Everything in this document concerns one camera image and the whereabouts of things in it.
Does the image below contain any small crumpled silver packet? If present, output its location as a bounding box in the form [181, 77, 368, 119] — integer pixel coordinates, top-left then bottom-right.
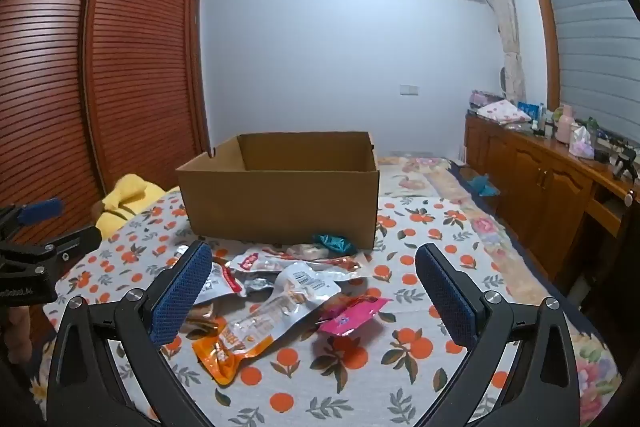
[244, 274, 279, 296]

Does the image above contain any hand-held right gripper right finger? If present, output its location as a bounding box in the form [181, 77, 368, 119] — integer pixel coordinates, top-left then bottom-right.
[415, 243, 599, 427]

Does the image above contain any grey window blind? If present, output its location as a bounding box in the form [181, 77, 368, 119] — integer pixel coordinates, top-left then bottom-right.
[529, 0, 640, 142]

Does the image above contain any silver clear-window snack packet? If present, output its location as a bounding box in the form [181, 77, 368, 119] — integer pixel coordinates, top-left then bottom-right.
[220, 261, 344, 354]

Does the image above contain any teal snack packet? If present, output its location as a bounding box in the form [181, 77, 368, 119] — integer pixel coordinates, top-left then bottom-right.
[312, 233, 357, 257]

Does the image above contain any brown wrapped snack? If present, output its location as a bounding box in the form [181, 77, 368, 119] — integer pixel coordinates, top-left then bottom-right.
[179, 302, 222, 334]

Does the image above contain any floral bed sheet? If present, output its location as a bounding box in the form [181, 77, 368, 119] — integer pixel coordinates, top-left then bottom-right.
[375, 154, 624, 380]

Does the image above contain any teal cloth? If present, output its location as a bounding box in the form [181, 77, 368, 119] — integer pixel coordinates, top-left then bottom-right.
[467, 174, 501, 198]

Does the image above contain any pale beige snack packet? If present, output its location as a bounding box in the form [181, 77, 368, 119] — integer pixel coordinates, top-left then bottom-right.
[284, 243, 331, 261]

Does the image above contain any red-brown snack packet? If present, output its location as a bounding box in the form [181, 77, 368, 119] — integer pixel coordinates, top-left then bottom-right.
[309, 256, 374, 281]

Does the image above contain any pink snack packet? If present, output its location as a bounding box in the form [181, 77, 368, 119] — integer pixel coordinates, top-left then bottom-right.
[317, 294, 390, 336]

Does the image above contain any floral curtain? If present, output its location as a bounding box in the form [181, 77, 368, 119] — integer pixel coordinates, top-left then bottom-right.
[475, 0, 527, 104]

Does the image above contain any silver red-label snack packet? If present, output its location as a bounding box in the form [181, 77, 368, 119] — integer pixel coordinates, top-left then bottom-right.
[227, 249, 302, 277]

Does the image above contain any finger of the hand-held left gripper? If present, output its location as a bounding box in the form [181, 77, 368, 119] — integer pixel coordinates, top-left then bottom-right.
[0, 198, 65, 234]
[44, 225, 102, 262]

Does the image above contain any pink bottle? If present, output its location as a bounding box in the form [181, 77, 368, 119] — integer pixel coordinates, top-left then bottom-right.
[556, 104, 577, 143]

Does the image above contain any purple tissue pack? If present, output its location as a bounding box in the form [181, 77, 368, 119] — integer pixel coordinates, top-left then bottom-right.
[570, 127, 596, 160]

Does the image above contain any purple bag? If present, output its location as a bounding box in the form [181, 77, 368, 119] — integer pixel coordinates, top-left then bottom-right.
[469, 89, 502, 108]

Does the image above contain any long wooden cabinet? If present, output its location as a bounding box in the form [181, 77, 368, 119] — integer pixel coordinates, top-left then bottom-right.
[462, 111, 640, 310]

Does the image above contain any orange-print white blanket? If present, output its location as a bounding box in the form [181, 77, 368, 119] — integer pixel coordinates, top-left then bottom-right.
[30, 193, 576, 427]

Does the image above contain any pink floral folded cloth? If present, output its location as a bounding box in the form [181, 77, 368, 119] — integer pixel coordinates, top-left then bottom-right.
[476, 99, 532, 126]

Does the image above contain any red-brown slatted wardrobe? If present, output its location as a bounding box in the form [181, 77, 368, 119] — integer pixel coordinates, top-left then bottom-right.
[0, 0, 212, 340]

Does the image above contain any yellow plush toy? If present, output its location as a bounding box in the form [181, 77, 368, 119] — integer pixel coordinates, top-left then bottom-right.
[95, 174, 182, 241]

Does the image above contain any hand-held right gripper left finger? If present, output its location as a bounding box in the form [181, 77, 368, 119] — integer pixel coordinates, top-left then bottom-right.
[47, 239, 217, 427]

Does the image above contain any brown cardboard box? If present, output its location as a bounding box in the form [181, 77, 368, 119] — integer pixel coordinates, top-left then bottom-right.
[175, 131, 380, 251]

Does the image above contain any white red-striped snack packet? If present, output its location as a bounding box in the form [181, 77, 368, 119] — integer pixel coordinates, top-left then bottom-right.
[192, 257, 249, 306]

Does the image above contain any small black tripod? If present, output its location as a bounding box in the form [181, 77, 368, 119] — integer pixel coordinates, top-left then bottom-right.
[607, 147, 639, 180]

